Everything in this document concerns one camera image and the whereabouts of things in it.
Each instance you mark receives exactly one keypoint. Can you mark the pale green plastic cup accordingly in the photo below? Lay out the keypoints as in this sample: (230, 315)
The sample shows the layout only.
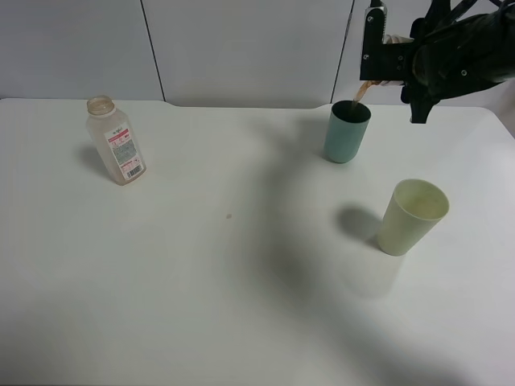
(415, 207)

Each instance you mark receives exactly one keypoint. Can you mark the clear plastic drink bottle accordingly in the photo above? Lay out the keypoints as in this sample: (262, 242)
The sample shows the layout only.
(115, 141)

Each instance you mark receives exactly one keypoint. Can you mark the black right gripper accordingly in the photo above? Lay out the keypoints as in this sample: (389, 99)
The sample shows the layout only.
(451, 61)

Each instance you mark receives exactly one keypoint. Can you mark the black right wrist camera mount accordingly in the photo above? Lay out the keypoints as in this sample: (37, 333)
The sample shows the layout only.
(374, 33)

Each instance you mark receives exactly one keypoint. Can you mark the clear cup with blue sleeve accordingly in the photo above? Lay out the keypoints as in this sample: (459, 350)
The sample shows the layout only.
(390, 61)

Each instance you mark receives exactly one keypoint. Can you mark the teal plastic cup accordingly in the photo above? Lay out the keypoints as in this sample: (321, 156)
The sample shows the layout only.
(347, 124)

